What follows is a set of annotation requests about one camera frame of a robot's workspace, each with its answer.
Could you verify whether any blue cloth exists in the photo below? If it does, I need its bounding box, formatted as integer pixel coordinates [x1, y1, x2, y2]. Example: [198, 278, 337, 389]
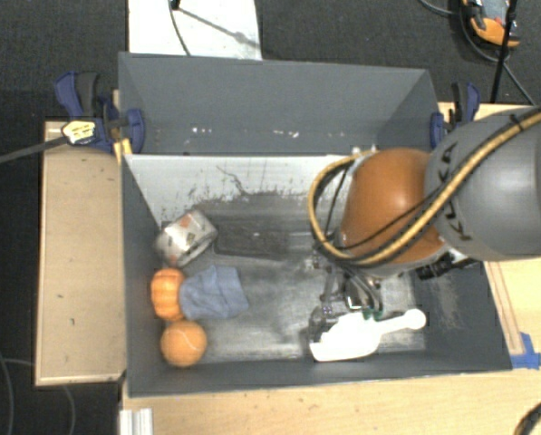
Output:
[178, 264, 250, 322]

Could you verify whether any white plastic scoop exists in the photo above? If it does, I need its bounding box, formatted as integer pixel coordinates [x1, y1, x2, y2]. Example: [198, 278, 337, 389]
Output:
[309, 308, 428, 363]

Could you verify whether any orange ball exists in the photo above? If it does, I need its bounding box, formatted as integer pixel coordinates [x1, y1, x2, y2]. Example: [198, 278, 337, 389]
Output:
[159, 319, 208, 369]

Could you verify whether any pale wood board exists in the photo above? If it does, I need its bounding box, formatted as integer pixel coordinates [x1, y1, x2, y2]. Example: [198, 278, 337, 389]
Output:
[34, 120, 129, 387]

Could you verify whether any orange toy pumpkin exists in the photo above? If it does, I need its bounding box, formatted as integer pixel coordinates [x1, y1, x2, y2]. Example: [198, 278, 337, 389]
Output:
[150, 267, 188, 322]

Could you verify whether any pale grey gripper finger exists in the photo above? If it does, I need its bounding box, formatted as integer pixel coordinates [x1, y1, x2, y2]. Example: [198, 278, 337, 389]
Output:
[307, 305, 340, 341]

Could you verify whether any grey metal bin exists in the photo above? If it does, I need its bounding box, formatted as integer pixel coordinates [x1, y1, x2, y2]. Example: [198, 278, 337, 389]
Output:
[117, 51, 514, 399]

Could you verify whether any silver printed cup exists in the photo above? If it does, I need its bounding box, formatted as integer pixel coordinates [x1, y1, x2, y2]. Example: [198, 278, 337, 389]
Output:
[153, 209, 219, 269]

